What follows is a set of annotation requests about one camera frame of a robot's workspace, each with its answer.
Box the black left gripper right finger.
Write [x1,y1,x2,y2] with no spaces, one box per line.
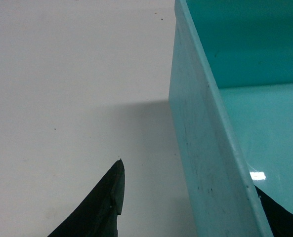
[255,186,293,237]

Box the turquoise plastic bin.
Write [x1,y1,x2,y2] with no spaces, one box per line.
[169,0,293,237]

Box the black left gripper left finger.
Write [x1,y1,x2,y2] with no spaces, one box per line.
[49,159,125,237]

